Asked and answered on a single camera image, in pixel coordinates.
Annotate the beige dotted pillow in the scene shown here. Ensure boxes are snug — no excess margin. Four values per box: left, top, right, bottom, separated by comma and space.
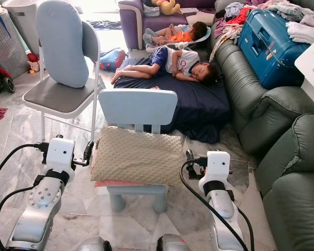
90, 125, 185, 188

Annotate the blue-grey oval pillow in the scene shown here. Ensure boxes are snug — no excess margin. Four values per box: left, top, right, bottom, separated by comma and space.
35, 0, 90, 89

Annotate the pink flat cushion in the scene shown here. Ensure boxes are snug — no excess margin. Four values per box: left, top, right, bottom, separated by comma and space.
94, 179, 172, 188

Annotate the navy blue floor mattress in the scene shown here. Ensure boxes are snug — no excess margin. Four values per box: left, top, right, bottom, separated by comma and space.
112, 56, 231, 145

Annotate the grey white folding chair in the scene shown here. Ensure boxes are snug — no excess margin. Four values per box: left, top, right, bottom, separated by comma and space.
22, 21, 106, 142

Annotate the light blue child chair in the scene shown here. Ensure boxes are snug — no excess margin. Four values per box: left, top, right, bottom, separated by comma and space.
98, 87, 179, 214

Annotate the grey robot left leg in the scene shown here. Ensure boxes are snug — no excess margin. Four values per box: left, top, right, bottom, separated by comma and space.
75, 237, 106, 251

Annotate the grey robot leg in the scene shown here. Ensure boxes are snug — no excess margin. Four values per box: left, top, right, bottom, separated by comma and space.
156, 234, 190, 251
75, 237, 106, 251

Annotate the grey robot right leg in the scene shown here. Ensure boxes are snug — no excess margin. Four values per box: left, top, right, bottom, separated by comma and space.
156, 234, 190, 251

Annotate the blue red backpack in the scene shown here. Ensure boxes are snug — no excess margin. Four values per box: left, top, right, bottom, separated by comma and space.
99, 48, 129, 72

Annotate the sleeping child in white shirt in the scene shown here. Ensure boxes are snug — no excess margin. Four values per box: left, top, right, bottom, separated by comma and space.
109, 45, 219, 87

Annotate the small red white toy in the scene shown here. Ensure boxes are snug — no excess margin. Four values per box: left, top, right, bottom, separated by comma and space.
26, 52, 42, 74

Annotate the black stroller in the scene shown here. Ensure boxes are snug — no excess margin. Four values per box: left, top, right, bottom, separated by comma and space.
0, 62, 17, 95

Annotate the sleeping child in orange shirt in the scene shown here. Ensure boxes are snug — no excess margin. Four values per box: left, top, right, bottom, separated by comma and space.
143, 21, 209, 49

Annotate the grey perforated bin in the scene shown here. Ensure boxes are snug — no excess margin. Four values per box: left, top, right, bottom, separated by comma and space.
0, 7, 30, 80

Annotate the blue hard suitcase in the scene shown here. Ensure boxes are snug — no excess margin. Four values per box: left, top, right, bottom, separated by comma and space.
237, 9, 312, 90

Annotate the white table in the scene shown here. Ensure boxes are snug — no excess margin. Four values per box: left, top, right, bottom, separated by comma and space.
295, 44, 314, 113

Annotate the red garment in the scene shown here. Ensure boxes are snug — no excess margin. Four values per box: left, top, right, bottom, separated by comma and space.
224, 6, 256, 26

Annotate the white tower appliance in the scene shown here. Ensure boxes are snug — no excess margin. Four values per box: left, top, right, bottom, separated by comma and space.
2, 0, 43, 54

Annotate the yellow plush toy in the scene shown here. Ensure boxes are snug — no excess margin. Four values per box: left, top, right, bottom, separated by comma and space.
151, 0, 181, 16

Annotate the white folded cloth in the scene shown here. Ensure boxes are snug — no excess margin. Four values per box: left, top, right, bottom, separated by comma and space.
286, 21, 314, 45

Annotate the pale grey-green garment pile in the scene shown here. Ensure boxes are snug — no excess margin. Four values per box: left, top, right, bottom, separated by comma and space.
266, 0, 314, 25

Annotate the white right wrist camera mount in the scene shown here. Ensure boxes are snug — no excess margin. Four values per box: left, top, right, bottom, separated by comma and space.
204, 151, 232, 184

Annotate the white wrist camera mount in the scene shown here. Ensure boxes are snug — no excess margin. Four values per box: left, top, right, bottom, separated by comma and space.
46, 136, 77, 173
204, 151, 232, 184

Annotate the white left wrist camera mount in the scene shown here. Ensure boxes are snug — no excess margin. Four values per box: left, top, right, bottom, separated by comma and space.
46, 136, 77, 173

